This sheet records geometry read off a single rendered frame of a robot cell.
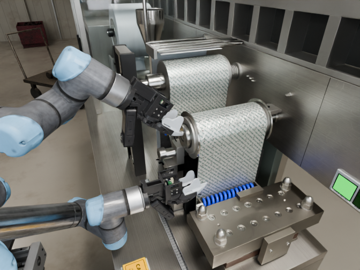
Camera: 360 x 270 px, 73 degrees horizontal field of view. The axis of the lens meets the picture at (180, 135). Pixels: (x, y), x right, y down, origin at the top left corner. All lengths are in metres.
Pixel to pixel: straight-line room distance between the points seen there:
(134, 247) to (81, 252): 1.19
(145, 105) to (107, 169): 0.63
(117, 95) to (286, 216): 0.62
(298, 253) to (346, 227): 1.51
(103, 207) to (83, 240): 1.43
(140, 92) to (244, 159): 0.42
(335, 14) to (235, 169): 0.50
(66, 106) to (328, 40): 0.66
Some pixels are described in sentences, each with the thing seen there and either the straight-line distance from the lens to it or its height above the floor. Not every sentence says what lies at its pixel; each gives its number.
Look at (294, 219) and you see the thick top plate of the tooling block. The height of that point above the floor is 1.03.
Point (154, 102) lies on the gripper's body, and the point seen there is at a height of 1.40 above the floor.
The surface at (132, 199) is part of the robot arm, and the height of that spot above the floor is 1.14.
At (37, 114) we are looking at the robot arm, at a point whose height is 1.43.
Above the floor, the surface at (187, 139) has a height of 1.26.
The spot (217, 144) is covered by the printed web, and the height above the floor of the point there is 1.24.
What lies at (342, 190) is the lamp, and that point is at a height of 1.17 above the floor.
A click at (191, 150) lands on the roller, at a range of 0.73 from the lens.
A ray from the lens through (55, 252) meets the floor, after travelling 2.14.
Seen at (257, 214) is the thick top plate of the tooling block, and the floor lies 1.03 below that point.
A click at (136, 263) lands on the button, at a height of 0.92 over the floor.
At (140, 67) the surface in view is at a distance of 1.65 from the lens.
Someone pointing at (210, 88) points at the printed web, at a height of 1.31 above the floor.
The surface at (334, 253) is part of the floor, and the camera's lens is 2.23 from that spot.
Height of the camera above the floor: 1.65
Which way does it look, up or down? 32 degrees down
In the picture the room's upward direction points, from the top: straight up
